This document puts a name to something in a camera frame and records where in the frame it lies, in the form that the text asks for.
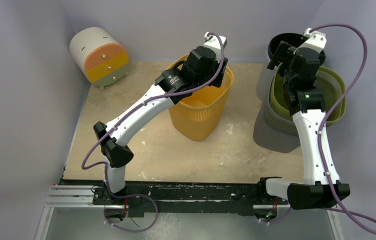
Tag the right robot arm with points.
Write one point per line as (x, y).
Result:
(322, 187)

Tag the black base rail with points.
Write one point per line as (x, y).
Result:
(140, 197)

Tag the grey plastic basket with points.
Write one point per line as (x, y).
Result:
(270, 130)

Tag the green slotted plastic basket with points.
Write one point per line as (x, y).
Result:
(328, 81)

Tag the white cylindrical drawer cabinet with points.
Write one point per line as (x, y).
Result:
(101, 58)

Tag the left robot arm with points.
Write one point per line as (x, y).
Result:
(173, 84)

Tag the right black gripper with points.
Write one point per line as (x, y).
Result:
(276, 52)

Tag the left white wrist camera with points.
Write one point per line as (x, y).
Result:
(216, 43)

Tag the orange plastic mesh basket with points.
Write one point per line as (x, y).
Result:
(197, 116)

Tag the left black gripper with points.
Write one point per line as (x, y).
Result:
(216, 82)

